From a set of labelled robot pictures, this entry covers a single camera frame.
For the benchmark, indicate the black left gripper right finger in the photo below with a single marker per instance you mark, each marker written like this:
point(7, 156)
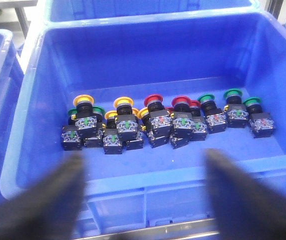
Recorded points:
point(243, 207)

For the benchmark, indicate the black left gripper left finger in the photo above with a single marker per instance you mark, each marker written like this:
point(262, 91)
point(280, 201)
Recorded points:
point(49, 209)

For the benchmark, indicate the red mushroom push button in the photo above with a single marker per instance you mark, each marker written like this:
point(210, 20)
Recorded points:
point(160, 119)

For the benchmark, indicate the green push button behind yellow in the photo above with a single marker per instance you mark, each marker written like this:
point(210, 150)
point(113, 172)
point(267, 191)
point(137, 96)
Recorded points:
point(96, 141)

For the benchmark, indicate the yellow push button beside red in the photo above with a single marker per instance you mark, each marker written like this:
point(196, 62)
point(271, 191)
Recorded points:
point(144, 116)

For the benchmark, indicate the green push button front left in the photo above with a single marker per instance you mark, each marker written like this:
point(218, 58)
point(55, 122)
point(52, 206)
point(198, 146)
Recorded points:
point(70, 139)

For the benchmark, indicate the green push button far right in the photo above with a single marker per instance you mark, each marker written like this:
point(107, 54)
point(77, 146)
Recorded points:
point(261, 123)

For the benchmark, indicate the red push button small right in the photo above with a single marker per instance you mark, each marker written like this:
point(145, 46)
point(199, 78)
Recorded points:
point(199, 131)

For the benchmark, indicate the green push button middle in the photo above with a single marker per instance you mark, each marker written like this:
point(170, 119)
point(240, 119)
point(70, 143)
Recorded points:
point(235, 111)

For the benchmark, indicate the yellow push button centre front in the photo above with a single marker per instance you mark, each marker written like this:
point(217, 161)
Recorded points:
point(112, 144)

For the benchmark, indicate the yellow push button far left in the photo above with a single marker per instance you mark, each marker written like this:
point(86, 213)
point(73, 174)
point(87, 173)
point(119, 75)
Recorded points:
point(85, 119)

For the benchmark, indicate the red push button hidden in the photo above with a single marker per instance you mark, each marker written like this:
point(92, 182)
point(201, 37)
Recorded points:
point(179, 141)

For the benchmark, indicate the yellow push button centre rear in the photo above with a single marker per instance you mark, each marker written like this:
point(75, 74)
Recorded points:
point(125, 120)

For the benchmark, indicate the blue plastic crate left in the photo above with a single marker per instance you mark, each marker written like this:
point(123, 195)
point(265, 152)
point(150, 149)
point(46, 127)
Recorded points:
point(136, 57)

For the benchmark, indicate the blue crate rear left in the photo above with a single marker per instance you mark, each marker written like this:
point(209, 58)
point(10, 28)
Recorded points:
point(73, 10)

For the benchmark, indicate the stainless steel front rail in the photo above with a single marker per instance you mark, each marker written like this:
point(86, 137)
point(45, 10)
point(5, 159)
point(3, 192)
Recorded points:
point(197, 230)

